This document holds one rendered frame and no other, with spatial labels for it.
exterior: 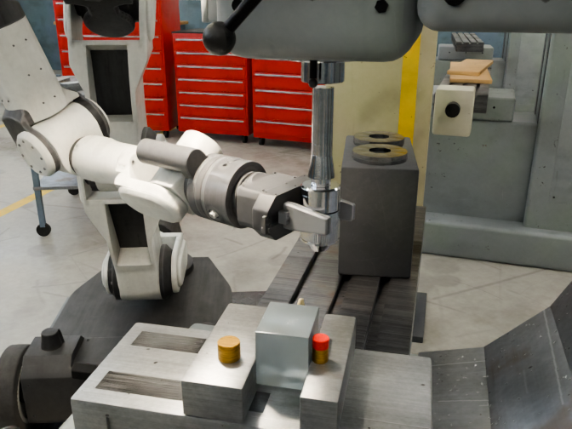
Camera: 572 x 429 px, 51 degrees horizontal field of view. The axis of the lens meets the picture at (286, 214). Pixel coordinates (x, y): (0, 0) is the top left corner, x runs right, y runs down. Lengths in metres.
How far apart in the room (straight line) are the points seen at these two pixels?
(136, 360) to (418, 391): 0.30
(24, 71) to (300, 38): 0.53
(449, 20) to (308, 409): 0.35
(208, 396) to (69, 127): 0.55
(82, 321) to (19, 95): 0.81
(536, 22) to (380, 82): 1.89
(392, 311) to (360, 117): 1.60
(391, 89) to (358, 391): 1.88
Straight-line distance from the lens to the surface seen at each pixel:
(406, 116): 2.41
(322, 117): 0.66
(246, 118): 5.63
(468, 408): 0.84
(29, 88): 0.99
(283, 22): 0.57
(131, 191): 0.84
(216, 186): 0.74
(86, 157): 0.95
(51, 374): 1.45
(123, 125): 1.32
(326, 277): 1.00
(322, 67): 0.64
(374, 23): 0.55
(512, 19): 0.53
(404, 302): 0.94
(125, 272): 1.53
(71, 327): 1.64
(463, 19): 0.53
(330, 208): 0.68
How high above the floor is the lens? 1.37
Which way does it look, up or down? 21 degrees down
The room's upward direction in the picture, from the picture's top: straight up
